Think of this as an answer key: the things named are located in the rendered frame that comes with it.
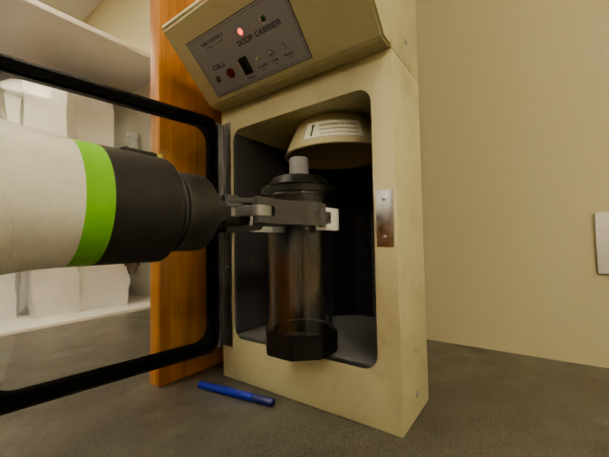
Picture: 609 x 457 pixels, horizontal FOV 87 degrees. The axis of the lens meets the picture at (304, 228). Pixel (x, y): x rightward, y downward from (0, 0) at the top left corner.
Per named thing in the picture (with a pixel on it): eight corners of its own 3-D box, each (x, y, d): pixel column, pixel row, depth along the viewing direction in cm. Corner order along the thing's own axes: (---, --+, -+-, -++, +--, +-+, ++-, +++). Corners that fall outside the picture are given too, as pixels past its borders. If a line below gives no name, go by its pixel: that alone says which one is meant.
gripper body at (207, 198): (188, 161, 26) (265, 179, 34) (138, 175, 31) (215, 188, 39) (188, 252, 26) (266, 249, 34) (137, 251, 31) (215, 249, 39)
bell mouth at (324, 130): (321, 173, 67) (320, 148, 68) (403, 160, 57) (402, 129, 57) (263, 156, 53) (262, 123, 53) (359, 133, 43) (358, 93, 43)
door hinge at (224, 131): (223, 344, 56) (221, 125, 58) (232, 346, 55) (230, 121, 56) (216, 346, 55) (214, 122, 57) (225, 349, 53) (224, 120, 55)
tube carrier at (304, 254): (294, 326, 52) (293, 196, 53) (353, 336, 46) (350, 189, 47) (245, 343, 43) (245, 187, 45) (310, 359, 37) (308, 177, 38)
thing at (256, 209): (208, 201, 33) (219, 194, 28) (257, 203, 35) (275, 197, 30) (208, 225, 33) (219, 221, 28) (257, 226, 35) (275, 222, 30)
